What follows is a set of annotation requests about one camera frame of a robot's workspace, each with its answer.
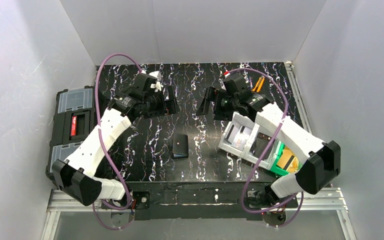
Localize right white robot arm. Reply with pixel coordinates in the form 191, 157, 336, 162
196, 74, 341, 202

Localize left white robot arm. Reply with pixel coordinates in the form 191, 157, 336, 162
52, 70, 180, 206

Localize white cards in left bin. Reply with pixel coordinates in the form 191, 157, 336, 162
225, 124, 252, 142

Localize black cards in middle bin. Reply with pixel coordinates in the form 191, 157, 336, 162
250, 132, 272, 159

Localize gold cards in green bin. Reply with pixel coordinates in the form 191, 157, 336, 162
276, 147, 301, 173

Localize grey bin left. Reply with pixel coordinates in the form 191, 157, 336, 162
218, 112, 259, 158

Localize grey bin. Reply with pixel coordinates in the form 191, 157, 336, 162
218, 112, 259, 158
244, 132, 283, 171

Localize orange black utility knife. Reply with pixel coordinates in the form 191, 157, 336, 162
251, 76, 266, 93

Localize grey bin middle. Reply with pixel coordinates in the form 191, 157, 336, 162
244, 132, 283, 171

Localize black tool box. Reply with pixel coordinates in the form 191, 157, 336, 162
45, 85, 97, 189

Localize green bin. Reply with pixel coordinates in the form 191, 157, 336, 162
269, 140, 303, 177

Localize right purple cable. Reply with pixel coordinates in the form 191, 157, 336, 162
228, 67, 304, 229

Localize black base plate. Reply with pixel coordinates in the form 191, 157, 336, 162
100, 181, 299, 221

